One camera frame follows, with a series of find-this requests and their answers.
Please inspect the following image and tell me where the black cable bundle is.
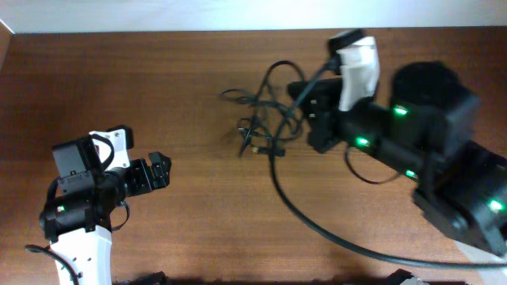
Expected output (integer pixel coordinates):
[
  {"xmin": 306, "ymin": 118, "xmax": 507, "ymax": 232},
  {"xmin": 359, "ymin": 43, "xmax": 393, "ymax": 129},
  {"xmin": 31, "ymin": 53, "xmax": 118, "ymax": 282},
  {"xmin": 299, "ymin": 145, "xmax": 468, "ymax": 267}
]
[{"xmin": 219, "ymin": 59, "xmax": 314, "ymax": 158}]

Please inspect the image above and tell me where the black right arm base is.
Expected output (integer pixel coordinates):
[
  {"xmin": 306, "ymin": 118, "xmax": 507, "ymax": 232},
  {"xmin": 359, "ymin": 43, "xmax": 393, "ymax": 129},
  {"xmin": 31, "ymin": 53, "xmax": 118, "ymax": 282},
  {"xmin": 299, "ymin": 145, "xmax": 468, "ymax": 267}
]
[{"xmin": 380, "ymin": 269, "xmax": 429, "ymax": 285}]

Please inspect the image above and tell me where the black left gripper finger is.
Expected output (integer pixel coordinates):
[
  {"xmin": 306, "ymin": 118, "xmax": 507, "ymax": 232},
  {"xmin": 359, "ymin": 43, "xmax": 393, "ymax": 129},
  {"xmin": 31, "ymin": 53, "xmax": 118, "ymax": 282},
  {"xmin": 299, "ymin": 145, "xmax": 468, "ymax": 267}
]
[
  {"xmin": 148, "ymin": 152, "xmax": 172, "ymax": 178},
  {"xmin": 151, "ymin": 169, "xmax": 170, "ymax": 189}
]

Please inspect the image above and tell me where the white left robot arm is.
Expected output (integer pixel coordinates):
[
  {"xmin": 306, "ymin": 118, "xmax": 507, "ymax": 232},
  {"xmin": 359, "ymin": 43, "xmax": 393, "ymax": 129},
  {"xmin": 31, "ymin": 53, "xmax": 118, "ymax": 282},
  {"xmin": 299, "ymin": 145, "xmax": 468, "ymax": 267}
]
[{"xmin": 39, "ymin": 128, "xmax": 171, "ymax": 284}]

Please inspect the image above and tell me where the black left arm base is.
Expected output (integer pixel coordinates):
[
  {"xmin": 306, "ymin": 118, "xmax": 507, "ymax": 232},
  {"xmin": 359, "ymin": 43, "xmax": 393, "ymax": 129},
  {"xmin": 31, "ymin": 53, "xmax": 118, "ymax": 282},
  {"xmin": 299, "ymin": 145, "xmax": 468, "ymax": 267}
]
[{"xmin": 113, "ymin": 272, "xmax": 168, "ymax": 285}]

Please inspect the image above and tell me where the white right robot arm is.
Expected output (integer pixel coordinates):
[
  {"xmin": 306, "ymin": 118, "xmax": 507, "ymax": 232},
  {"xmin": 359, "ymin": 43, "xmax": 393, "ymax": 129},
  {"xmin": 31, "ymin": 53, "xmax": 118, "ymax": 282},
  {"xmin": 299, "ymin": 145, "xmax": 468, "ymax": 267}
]
[{"xmin": 288, "ymin": 62, "xmax": 506, "ymax": 284}]

